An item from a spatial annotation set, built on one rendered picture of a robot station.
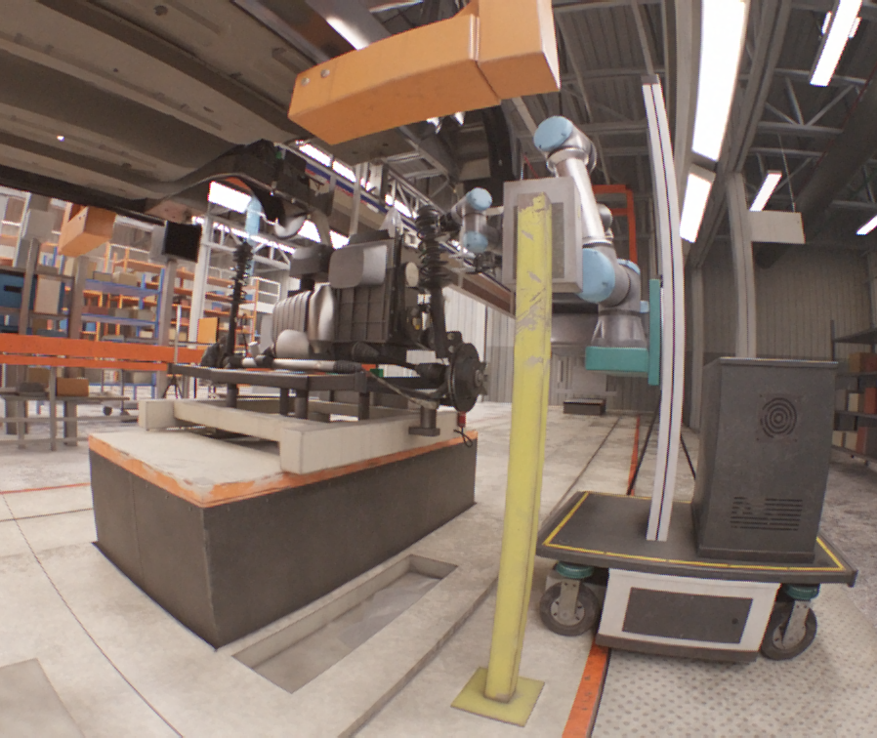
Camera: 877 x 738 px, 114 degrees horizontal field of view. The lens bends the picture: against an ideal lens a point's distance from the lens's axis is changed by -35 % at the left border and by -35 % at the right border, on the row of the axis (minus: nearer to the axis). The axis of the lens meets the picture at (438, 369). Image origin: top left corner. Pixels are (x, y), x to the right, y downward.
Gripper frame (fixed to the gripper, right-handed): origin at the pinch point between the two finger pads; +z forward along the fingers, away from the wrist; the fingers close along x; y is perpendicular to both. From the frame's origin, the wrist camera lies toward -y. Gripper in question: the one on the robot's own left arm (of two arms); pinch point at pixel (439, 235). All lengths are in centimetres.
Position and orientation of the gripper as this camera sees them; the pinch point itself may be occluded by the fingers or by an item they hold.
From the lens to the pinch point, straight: 168.7
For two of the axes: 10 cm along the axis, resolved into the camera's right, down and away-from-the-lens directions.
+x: 2.3, 9.7, 0.2
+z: -4.0, 0.7, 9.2
